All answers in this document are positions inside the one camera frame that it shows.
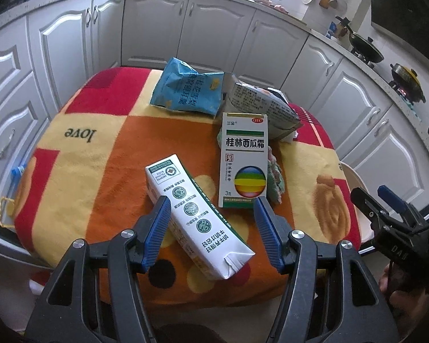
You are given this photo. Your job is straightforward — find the black wok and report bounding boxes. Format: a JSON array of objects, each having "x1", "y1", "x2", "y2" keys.
[{"x1": 335, "y1": 16, "x2": 385, "y2": 65}]

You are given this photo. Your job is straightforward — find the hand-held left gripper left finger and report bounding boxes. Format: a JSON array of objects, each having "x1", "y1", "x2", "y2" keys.
[{"x1": 23, "y1": 196, "x2": 172, "y2": 343}]

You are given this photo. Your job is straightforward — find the white kitchen cabinets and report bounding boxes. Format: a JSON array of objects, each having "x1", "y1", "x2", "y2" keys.
[{"x1": 0, "y1": 0, "x2": 429, "y2": 251}]

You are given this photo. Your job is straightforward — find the grey printed snack bag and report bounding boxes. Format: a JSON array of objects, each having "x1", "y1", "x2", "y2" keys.
[{"x1": 222, "y1": 72, "x2": 304, "y2": 140}]

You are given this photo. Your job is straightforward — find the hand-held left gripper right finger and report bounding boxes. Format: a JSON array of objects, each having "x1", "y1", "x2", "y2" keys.
[{"x1": 253, "y1": 197, "x2": 401, "y2": 343}]

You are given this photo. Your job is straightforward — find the blue snack bag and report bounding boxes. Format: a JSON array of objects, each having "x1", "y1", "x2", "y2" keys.
[{"x1": 150, "y1": 57, "x2": 225, "y2": 116}]

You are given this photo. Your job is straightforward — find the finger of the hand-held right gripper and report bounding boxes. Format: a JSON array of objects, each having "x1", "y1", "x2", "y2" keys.
[
  {"x1": 350, "y1": 187, "x2": 392, "y2": 231},
  {"x1": 378, "y1": 185, "x2": 410, "y2": 217}
]

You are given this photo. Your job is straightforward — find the white medicine box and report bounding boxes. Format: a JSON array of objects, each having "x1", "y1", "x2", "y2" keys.
[{"x1": 218, "y1": 112, "x2": 270, "y2": 208}]

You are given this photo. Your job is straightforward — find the white green milk carton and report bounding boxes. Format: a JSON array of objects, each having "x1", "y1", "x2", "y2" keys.
[{"x1": 145, "y1": 154, "x2": 256, "y2": 280}]

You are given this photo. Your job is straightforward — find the black yellow cooking pot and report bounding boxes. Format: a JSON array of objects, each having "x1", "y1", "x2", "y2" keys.
[{"x1": 390, "y1": 63, "x2": 427, "y2": 104}]

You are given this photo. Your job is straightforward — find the colourful printed blanket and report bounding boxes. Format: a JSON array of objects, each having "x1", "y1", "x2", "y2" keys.
[{"x1": 13, "y1": 66, "x2": 365, "y2": 308}]

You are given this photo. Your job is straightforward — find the person's right hand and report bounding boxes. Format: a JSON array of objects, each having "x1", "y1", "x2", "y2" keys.
[{"x1": 378, "y1": 266, "x2": 420, "y2": 324}]

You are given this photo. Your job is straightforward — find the blue yellow plastic item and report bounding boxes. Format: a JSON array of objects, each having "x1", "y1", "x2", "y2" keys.
[{"x1": 0, "y1": 164, "x2": 26, "y2": 226}]

